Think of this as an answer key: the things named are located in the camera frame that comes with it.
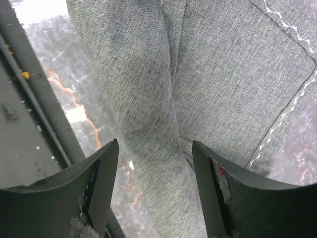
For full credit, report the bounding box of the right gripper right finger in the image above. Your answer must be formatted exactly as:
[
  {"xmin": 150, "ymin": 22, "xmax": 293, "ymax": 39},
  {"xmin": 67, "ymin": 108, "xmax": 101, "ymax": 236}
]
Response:
[{"xmin": 192, "ymin": 141, "xmax": 317, "ymax": 238}]

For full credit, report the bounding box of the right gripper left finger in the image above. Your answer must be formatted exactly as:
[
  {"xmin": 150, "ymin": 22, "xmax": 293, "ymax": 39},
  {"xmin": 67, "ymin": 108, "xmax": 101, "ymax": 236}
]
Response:
[{"xmin": 0, "ymin": 139, "xmax": 119, "ymax": 238}]

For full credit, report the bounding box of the grey cloth napkin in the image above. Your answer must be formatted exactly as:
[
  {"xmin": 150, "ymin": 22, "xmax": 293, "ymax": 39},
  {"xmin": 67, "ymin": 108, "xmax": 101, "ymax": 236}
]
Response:
[{"xmin": 67, "ymin": 0, "xmax": 317, "ymax": 238}]

